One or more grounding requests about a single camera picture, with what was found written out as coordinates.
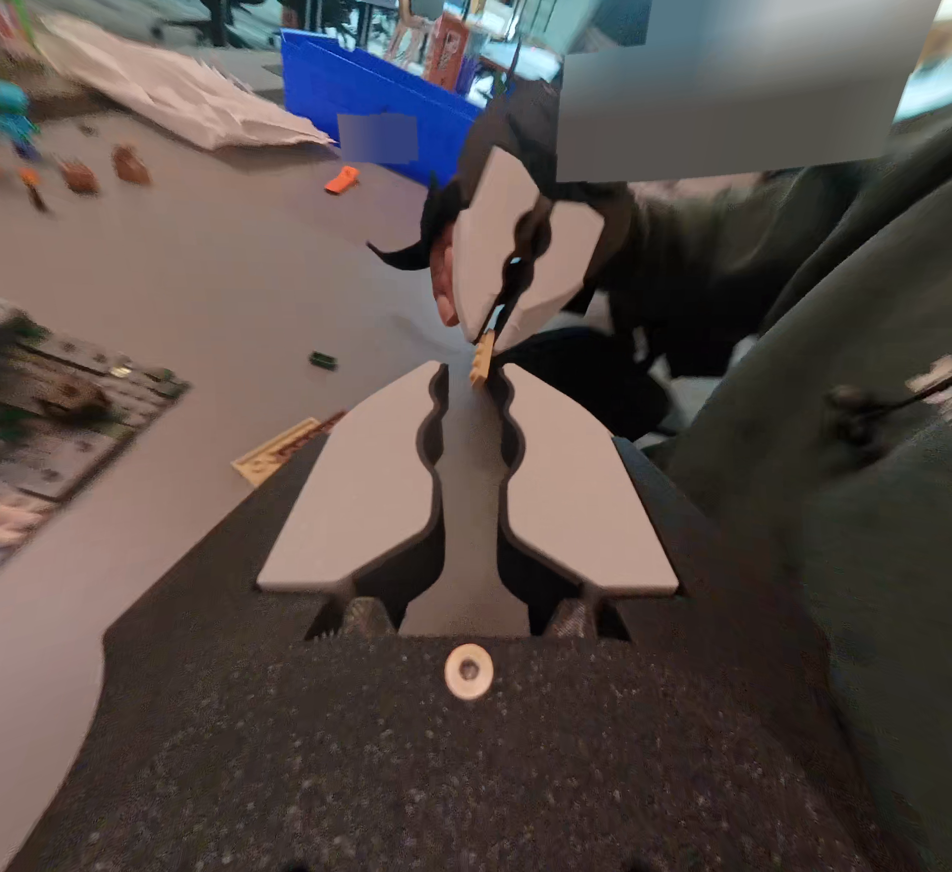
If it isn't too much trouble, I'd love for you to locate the orange cardboard box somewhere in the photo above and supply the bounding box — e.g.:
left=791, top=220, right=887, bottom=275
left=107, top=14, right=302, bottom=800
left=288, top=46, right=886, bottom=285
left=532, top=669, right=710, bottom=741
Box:
left=426, top=11, right=471, bottom=90

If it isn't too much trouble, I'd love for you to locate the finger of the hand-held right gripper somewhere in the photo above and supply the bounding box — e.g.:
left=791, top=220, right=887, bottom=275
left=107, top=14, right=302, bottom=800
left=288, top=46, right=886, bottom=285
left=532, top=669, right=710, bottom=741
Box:
left=494, top=200, right=605, bottom=356
left=451, top=145, right=541, bottom=345

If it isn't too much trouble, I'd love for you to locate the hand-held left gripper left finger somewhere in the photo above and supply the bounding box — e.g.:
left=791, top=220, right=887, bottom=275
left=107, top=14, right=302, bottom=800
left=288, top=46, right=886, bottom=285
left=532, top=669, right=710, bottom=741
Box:
left=256, top=359, right=449, bottom=634

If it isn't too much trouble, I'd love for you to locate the grey desk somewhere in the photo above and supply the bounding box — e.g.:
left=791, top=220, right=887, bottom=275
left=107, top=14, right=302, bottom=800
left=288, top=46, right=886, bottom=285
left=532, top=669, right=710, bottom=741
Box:
left=0, top=95, right=745, bottom=843

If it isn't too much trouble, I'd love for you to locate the crumpled white paper bag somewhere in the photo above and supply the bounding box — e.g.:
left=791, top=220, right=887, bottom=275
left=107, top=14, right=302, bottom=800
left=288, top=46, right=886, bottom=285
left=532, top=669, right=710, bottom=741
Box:
left=33, top=13, right=337, bottom=152

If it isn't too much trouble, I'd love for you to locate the small toy torch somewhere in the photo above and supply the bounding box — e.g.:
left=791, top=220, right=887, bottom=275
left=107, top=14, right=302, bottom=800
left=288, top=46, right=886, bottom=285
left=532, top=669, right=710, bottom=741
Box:
left=18, top=168, right=55, bottom=216

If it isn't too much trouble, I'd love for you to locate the person's right forearm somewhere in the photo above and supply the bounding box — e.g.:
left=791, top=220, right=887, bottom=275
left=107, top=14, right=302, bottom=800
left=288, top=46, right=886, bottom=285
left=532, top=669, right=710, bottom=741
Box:
left=595, top=136, right=952, bottom=382

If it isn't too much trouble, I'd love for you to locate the blue plastic bin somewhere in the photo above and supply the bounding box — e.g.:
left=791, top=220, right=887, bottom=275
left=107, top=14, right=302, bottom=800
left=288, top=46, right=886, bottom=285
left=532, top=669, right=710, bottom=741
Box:
left=280, top=28, right=486, bottom=189

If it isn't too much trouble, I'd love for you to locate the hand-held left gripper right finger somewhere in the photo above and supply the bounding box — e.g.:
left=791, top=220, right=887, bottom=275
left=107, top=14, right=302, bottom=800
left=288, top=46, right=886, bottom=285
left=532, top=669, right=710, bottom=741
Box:
left=495, top=362, right=680, bottom=634

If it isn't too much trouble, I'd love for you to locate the grey toy brick building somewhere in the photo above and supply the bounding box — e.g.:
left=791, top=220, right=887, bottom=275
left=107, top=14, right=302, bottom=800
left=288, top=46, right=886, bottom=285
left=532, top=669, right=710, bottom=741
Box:
left=0, top=301, right=192, bottom=570

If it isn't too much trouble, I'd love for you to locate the large tan toy brick plate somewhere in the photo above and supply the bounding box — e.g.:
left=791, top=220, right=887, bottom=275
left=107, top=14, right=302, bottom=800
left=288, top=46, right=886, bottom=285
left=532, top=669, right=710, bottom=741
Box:
left=231, top=416, right=328, bottom=491

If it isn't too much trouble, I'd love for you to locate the teal toy figure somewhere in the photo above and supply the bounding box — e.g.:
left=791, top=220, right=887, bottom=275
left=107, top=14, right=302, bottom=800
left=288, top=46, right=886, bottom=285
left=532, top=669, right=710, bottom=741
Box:
left=0, top=78, right=40, bottom=161

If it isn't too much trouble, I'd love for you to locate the person's green sweatshirt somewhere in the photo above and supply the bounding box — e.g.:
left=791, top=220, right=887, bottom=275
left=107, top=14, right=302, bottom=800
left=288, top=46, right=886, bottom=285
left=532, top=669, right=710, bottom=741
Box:
left=654, top=203, right=952, bottom=872

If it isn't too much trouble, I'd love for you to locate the person's right hand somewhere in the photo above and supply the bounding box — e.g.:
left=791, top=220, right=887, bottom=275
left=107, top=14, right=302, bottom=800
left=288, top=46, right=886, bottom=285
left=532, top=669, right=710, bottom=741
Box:
left=430, top=231, right=464, bottom=328

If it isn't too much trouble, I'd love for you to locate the small tan brick plate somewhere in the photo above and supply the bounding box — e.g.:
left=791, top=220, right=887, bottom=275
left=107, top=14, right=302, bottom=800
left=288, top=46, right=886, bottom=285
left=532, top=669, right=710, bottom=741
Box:
left=468, top=328, right=498, bottom=389

